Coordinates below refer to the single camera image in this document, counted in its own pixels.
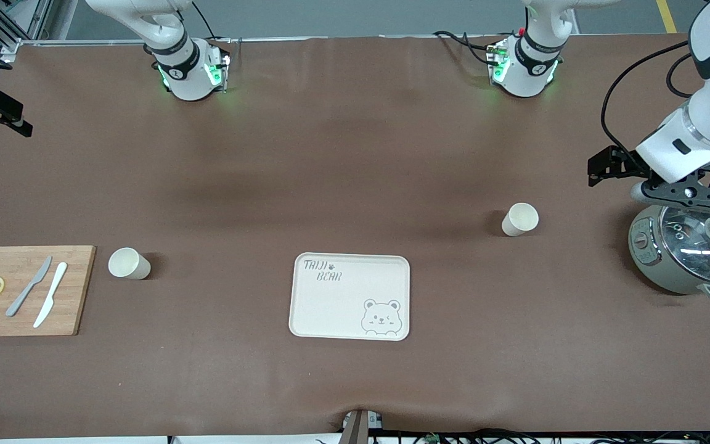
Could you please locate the brown table mat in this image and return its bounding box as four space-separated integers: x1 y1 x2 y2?
0 36 710 440

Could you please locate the glass pot lid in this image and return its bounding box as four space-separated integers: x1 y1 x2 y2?
660 203 710 279

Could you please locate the bamboo cutting board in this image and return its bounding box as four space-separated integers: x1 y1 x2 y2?
0 245 97 337

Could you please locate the grey plastic knife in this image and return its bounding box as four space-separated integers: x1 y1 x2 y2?
6 256 53 318

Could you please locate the white bear print tray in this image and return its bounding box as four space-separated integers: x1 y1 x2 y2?
288 252 411 342

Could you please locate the grey camera bracket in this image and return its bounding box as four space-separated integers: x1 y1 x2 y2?
341 408 385 444

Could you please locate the black base cable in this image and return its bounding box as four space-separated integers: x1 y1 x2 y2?
433 30 499 66
190 0 234 44

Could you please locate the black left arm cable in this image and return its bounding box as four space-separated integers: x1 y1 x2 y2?
600 40 695 156

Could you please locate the green electric cooking pot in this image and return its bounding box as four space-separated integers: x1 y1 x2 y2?
628 200 710 302

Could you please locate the white paper cup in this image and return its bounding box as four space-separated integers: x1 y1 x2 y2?
108 247 152 281
502 202 540 237

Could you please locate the white plastic knife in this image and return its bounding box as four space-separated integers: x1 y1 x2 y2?
33 262 68 329

